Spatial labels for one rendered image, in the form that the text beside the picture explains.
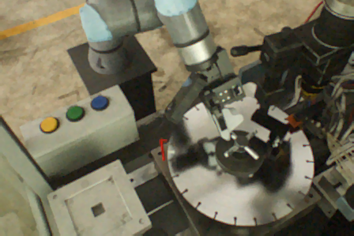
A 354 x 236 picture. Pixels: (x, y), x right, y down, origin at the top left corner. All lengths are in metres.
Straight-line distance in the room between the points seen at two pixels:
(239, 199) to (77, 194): 0.37
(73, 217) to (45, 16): 2.08
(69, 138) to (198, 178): 0.36
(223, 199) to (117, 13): 0.44
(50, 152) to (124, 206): 0.25
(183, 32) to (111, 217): 0.44
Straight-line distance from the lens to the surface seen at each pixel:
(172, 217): 0.99
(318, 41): 0.68
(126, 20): 0.75
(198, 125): 0.88
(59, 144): 0.97
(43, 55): 2.52
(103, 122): 0.98
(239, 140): 0.81
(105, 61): 1.24
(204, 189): 0.81
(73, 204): 0.89
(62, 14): 2.78
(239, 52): 0.67
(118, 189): 0.88
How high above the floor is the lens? 1.70
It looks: 54 degrees down
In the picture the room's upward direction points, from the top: 2 degrees counter-clockwise
